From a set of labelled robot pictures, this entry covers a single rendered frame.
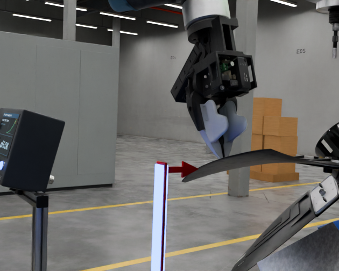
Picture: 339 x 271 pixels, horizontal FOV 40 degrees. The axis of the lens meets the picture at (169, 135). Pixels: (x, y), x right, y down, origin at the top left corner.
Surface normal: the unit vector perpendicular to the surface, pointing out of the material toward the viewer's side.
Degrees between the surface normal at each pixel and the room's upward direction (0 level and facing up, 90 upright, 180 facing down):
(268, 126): 90
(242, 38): 90
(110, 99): 90
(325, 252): 55
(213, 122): 93
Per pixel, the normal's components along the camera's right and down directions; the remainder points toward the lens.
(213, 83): -0.85, 0.00
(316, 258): -0.29, -0.54
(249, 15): 0.63, 0.07
